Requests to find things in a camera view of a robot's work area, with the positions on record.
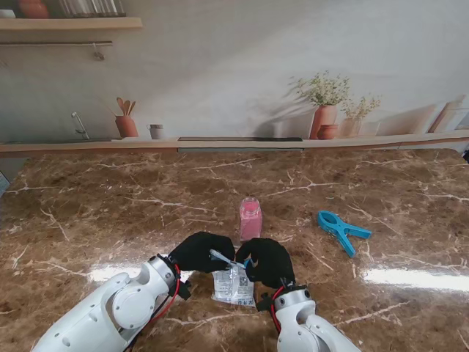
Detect white blue printed salt bag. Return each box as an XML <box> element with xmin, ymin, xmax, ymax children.
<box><xmin>208</xmin><ymin>249</ymin><xmax>256</xmax><ymax>307</ymax></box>

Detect red black arm cables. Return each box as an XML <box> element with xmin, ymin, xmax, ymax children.
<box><xmin>117</xmin><ymin>265</ymin><xmax>184</xmax><ymax>352</ymax></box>
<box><xmin>270</xmin><ymin>285</ymin><xmax>286</xmax><ymax>333</ymax></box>

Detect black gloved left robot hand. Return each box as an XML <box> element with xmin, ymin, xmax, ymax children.
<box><xmin>168</xmin><ymin>231</ymin><xmax>235</xmax><ymax>274</ymax></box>

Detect printed kitchen backdrop banner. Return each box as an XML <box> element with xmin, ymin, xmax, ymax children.
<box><xmin>0</xmin><ymin>0</ymin><xmax>469</xmax><ymax>159</ymax></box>

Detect blue plastic bag clip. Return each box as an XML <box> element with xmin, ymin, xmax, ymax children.
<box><xmin>317</xmin><ymin>210</ymin><xmax>372</xmax><ymax>258</ymax></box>

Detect red black right arm cables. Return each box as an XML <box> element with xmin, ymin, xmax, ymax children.
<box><xmin>270</xmin><ymin>285</ymin><xmax>286</xmax><ymax>333</ymax></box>

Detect red black left arm cables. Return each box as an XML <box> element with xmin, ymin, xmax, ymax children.
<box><xmin>117</xmin><ymin>265</ymin><xmax>184</xmax><ymax>352</ymax></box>

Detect clear bottle with pink seasoning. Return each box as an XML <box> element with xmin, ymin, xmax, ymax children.
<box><xmin>238</xmin><ymin>197</ymin><xmax>263</xmax><ymax>242</ymax></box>

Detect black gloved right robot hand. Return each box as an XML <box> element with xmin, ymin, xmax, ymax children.
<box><xmin>234</xmin><ymin>238</ymin><xmax>296</xmax><ymax>289</ymax></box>

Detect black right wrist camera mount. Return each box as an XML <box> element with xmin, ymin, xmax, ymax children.
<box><xmin>255</xmin><ymin>293</ymin><xmax>276</xmax><ymax>313</ymax></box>

